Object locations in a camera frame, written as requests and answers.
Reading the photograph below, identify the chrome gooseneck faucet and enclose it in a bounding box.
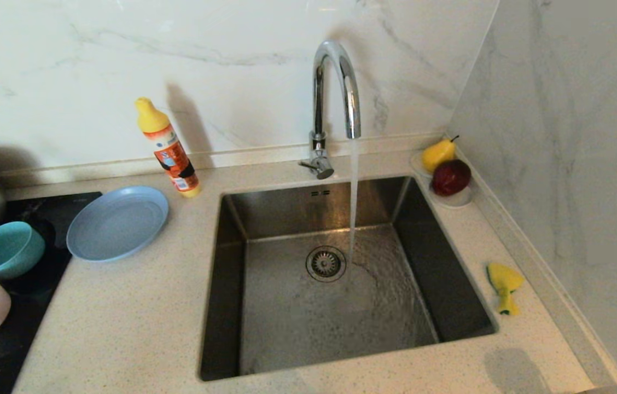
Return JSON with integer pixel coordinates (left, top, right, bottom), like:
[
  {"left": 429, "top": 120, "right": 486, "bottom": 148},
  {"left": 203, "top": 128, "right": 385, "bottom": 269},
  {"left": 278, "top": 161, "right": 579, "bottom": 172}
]
[{"left": 298, "top": 39, "right": 362, "bottom": 181}]

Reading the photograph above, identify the orange yellow-capped detergent bottle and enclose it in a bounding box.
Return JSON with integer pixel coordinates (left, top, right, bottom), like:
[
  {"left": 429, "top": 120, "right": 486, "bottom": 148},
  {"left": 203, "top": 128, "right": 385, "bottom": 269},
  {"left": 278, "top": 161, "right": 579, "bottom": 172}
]
[{"left": 135, "top": 97, "right": 201, "bottom": 198}]

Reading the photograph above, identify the blue plate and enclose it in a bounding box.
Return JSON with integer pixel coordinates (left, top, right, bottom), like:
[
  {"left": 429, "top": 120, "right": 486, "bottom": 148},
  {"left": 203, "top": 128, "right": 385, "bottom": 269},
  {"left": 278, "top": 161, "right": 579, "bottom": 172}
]
[{"left": 66, "top": 186, "right": 170, "bottom": 262}]

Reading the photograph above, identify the yellow fish-shaped sponge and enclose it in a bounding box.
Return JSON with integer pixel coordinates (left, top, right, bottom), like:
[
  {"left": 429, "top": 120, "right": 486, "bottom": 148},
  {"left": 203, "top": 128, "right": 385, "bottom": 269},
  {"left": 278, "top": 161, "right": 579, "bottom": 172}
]
[{"left": 486, "top": 263, "right": 526, "bottom": 316}]

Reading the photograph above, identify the teal bowl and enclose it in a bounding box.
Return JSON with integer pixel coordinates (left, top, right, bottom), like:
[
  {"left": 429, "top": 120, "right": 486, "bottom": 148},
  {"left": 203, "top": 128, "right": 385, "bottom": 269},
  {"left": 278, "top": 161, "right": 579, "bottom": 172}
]
[{"left": 0, "top": 221, "right": 46, "bottom": 281}]

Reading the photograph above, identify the stainless steel sink basin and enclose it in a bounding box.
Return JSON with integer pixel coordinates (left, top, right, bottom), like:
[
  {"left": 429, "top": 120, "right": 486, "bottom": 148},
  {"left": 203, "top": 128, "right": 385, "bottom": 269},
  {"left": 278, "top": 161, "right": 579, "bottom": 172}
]
[{"left": 199, "top": 175, "right": 500, "bottom": 383}]

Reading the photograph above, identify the round metal drain strainer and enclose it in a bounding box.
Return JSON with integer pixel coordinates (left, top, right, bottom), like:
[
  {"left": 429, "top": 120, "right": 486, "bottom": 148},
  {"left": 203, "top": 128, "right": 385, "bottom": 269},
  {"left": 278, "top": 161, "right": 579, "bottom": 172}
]
[{"left": 305, "top": 246, "right": 347, "bottom": 283}]

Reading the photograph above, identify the yellow pear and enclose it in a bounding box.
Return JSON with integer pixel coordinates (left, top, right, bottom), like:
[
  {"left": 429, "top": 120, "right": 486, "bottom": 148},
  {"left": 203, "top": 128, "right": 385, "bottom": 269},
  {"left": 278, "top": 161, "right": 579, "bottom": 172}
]
[{"left": 422, "top": 136, "right": 460, "bottom": 173}]

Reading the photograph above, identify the dark red apple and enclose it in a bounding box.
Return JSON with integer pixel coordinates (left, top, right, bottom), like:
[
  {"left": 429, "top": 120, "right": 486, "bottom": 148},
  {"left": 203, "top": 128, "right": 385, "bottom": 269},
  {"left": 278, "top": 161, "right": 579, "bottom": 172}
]
[{"left": 431, "top": 159, "right": 472, "bottom": 197}]

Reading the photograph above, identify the small white fruit dish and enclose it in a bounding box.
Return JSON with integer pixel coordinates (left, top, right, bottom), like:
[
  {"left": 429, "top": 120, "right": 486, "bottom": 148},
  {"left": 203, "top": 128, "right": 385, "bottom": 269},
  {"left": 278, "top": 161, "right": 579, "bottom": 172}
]
[{"left": 410, "top": 152, "right": 474, "bottom": 210}]

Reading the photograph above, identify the black frying pan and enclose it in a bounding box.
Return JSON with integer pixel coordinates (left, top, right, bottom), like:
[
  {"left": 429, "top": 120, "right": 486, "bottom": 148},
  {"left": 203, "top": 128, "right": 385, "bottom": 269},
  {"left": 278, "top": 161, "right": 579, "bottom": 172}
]
[{"left": 24, "top": 215, "right": 59, "bottom": 258}]

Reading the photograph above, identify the black induction cooktop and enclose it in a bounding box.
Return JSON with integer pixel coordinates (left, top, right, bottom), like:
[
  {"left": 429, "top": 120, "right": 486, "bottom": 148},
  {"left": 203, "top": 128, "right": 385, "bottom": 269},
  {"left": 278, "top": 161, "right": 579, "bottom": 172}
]
[{"left": 0, "top": 191, "right": 103, "bottom": 394}]

